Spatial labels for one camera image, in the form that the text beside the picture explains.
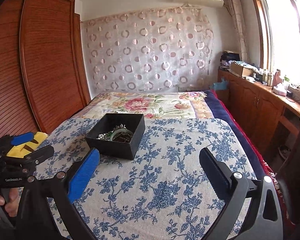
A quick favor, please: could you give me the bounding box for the green jade bangle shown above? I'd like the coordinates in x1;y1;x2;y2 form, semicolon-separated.
109;128;135;141

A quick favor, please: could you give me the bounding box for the pink floral quilt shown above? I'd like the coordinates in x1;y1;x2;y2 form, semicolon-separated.
80;91;208;120

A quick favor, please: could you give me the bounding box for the red blanket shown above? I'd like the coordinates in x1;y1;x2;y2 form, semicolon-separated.
211;89;292;222

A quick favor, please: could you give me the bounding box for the white power strip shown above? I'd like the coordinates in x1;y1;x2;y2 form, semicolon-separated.
287;84;300;106

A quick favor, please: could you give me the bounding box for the navy blanket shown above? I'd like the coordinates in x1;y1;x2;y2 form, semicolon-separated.
189;89;266;180

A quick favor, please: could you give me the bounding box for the circle patterned sheer curtain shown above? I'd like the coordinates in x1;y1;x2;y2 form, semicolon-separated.
80;6;215;93

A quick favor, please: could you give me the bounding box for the black jewelry box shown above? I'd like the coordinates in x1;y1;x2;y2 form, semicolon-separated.
85;113;146;160

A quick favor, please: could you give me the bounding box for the blue plastic bag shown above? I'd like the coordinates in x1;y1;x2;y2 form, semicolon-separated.
211;77;228;91

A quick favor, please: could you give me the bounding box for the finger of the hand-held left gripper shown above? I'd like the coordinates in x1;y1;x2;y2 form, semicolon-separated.
0;131;38;153
4;144;55;178

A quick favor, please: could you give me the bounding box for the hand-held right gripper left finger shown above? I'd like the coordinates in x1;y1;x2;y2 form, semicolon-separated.
15;147;101;240

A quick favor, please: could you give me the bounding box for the blue floral bedspread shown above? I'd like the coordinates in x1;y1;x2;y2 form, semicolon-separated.
32;117;263;240

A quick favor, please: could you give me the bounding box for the window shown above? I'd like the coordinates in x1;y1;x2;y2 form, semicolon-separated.
248;0;300;86

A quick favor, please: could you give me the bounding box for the group of small bottles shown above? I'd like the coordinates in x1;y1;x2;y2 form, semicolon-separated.
260;68;273;86

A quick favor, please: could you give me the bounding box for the yellow cloth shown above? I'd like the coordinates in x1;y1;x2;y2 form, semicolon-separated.
7;131;49;158

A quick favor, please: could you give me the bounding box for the gathered window curtain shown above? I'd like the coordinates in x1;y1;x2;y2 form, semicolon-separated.
224;0;251;63

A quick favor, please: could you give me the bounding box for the pile of dark clothes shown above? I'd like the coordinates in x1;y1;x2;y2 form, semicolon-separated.
219;50;241;71

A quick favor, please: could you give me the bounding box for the wooden cabinet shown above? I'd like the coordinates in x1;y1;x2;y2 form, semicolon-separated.
217;68;300;161

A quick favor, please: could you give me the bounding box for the cardboard box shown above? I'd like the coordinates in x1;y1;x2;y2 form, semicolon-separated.
229;62;254;78

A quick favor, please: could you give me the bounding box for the wooden louvered wardrobe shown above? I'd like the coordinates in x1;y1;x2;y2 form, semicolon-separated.
0;0;92;141

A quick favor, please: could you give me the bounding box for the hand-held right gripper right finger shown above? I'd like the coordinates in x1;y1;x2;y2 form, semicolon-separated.
199;147;283;240

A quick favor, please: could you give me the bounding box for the white tissue box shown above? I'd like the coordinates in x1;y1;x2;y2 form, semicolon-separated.
272;84;288;96

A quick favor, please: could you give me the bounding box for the dark chair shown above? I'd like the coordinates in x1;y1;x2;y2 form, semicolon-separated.
274;113;300;232

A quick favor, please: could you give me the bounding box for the pink figurine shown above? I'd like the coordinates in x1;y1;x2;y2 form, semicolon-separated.
272;69;284;87

